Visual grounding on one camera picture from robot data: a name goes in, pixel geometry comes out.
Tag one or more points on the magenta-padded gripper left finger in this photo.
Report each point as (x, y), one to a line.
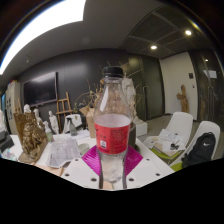
(78, 171)

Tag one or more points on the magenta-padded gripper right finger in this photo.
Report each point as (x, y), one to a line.
(146, 170)

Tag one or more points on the clear red-labelled drink bottle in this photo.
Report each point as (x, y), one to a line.
(111, 133)

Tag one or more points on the small white jar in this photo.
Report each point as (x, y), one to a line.
(84, 149)

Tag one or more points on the open printed magazine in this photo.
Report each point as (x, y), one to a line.
(63, 151)

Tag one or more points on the stack of papers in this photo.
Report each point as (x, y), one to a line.
(166, 143)

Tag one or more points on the white plinth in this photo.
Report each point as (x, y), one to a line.
(140, 128)

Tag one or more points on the grey spray bottle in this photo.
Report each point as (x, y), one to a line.
(73, 128)

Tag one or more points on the white bottle with green label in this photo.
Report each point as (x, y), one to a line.
(49, 135)

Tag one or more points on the plain white chair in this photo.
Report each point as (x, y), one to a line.
(78, 120)

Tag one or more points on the cardboard box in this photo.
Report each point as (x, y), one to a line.
(89, 121)

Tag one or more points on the white plaster figurine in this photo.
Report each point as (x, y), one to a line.
(37, 116)
(53, 121)

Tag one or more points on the black backpack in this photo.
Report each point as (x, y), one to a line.
(200, 150)

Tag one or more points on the golden relief sculpture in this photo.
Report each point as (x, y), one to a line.
(31, 138)

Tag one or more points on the white chair with green cushion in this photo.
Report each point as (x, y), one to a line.
(208, 126)
(181, 121)

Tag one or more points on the wooden easel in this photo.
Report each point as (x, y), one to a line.
(63, 111)

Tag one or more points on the black box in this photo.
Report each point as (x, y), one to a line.
(6, 142)

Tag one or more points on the tall white plaster statue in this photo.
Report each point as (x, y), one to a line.
(131, 93)

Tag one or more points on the wooden figure sculpture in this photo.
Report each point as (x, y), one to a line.
(182, 98)

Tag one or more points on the white plaster bust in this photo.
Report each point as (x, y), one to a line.
(27, 108)

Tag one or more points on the white cabinet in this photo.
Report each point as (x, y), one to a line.
(12, 106)

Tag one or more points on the round ceiling light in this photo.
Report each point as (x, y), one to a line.
(153, 47)
(188, 32)

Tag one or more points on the long ceiling strip light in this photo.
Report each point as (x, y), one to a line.
(43, 23)

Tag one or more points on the dark wall screen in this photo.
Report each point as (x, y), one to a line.
(40, 89)

